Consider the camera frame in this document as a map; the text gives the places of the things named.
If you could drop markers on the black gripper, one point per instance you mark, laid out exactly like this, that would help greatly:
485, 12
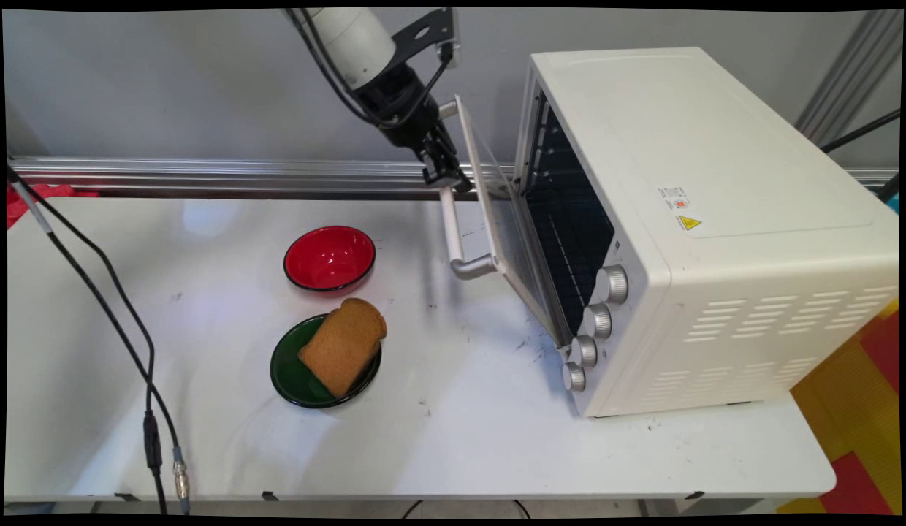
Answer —
398, 106

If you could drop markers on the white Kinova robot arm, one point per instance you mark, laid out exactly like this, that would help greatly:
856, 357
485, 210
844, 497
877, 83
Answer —
351, 40

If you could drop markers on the red bowl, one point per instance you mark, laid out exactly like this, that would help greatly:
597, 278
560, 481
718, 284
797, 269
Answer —
329, 257

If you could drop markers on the brown bread slice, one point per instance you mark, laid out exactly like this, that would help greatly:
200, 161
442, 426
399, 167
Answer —
343, 345

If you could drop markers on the silver oven knob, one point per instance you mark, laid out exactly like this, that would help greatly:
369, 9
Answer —
614, 284
573, 377
598, 321
584, 351

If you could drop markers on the white label sticker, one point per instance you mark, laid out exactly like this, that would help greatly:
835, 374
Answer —
674, 199

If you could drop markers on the yellow warning sticker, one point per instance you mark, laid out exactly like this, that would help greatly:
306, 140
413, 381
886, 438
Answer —
689, 223

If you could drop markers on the dark green plate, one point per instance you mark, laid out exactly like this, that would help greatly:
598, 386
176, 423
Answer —
294, 369

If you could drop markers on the white toaster oven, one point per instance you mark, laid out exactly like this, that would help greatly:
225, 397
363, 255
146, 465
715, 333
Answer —
731, 219

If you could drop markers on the red cloth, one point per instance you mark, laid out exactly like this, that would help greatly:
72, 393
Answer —
40, 201

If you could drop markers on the red yellow foam floor mat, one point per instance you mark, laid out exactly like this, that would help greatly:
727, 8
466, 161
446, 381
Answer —
858, 409

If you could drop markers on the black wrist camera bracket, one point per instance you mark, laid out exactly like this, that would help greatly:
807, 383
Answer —
424, 33

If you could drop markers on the aluminium frame rail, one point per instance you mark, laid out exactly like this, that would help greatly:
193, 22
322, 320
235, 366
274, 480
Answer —
241, 175

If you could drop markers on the aluminium frame post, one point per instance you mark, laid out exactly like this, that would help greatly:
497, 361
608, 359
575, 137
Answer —
851, 77

